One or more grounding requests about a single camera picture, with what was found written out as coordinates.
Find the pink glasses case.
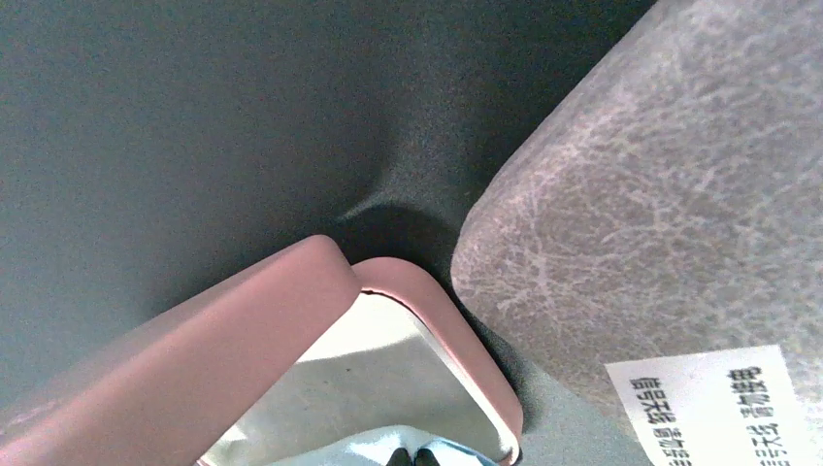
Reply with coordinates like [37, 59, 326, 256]
[1, 235, 523, 465]

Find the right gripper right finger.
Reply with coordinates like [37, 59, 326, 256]
[413, 448, 440, 466]

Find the grey glasses case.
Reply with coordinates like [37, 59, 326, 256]
[451, 1, 822, 465]

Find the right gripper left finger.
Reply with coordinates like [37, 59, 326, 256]
[388, 448, 413, 466]

